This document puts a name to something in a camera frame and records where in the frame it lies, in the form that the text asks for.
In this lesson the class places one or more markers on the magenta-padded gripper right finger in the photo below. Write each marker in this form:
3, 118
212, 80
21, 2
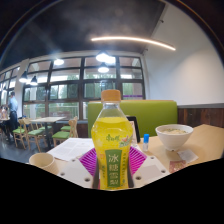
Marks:
150, 170

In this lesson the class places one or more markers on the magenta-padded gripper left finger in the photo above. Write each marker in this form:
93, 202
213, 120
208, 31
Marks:
75, 171

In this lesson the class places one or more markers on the yellow drink bottle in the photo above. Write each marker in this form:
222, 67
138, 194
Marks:
111, 133

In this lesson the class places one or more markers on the open white booklet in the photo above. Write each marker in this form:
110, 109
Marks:
71, 148

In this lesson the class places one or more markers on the red patterned sachet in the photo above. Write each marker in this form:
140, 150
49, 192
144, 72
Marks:
177, 166

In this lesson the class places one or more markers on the small blue-capped bottle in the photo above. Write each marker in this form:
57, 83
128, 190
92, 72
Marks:
146, 142

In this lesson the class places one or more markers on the white mug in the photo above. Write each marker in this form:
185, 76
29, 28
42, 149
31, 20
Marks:
43, 161

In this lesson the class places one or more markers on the white bowl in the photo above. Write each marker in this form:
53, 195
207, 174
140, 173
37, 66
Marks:
174, 138

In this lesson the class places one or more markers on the white paper sachet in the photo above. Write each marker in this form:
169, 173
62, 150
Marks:
187, 155

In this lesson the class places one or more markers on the wooden chairs with green seats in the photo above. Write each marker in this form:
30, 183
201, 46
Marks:
35, 132

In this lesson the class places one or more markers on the green upholstered bench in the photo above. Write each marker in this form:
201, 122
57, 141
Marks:
156, 113

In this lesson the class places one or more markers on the light wooden dining table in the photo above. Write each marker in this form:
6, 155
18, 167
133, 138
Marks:
48, 119

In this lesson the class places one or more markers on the large dark-framed window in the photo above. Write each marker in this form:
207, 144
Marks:
81, 86

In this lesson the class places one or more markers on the person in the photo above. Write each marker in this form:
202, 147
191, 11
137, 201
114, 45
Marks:
4, 116
13, 106

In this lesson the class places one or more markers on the round pendant lamps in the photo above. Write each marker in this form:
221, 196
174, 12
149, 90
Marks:
103, 69

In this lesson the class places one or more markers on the curved linear ceiling light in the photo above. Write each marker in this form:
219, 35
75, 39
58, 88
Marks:
133, 39

